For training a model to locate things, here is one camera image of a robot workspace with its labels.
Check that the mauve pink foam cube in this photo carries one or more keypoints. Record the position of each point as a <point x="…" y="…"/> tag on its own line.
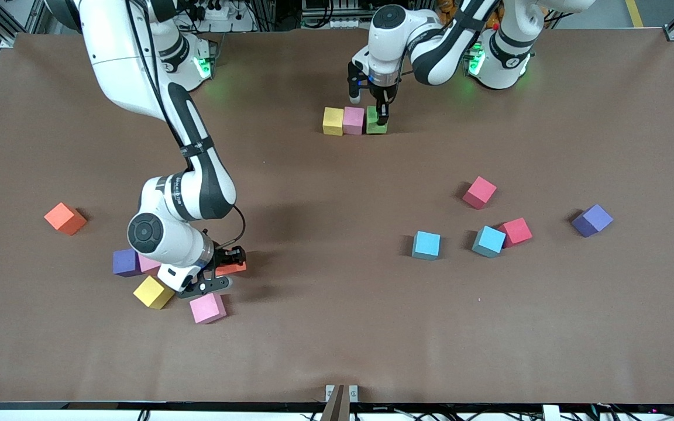
<point x="353" y="120"/>

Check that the small white box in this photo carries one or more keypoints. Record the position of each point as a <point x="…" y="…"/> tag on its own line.
<point x="550" y="413"/>

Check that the green foam cube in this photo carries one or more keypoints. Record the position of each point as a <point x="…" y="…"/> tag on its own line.
<point x="371" y="124"/>

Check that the brown bar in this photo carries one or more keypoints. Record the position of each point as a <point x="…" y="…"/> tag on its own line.
<point x="337" y="406"/>

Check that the grey metal bracket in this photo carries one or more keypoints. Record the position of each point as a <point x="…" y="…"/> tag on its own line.
<point x="353" y="393"/>

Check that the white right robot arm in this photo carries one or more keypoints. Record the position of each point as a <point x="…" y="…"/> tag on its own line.
<point x="145" y="233"/>

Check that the yellow foam cube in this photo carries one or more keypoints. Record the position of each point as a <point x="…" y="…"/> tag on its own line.
<point x="332" y="121"/>
<point x="150" y="292"/>

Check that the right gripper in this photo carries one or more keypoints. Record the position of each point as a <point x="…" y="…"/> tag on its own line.
<point x="223" y="256"/>

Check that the pinkish red foam cube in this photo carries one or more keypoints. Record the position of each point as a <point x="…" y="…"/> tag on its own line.
<point x="516" y="230"/>
<point x="480" y="192"/>

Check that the white power strip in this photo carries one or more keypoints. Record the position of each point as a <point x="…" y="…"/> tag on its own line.
<point x="214" y="11"/>

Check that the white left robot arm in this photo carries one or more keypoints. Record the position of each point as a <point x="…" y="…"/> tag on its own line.
<point x="388" y="16"/>

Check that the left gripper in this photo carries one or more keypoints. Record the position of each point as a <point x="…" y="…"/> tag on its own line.
<point x="382" y="93"/>

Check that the orange mesh bag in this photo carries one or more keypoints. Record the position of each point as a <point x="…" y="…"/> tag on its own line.
<point x="492" y="22"/>

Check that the violet foam cube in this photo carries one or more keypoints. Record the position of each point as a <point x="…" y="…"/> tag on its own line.
<point x="123" y="263"/>
<point x="592" y="219"/>

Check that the cyan foam cube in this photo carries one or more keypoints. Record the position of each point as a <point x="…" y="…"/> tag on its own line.
<point x="489" y="240"/>
<point x="426" y="244"/>

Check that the orange foam cube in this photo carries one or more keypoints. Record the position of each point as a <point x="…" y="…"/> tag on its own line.
<point x="236" y="270"/>
<point x="65" y="217"/>

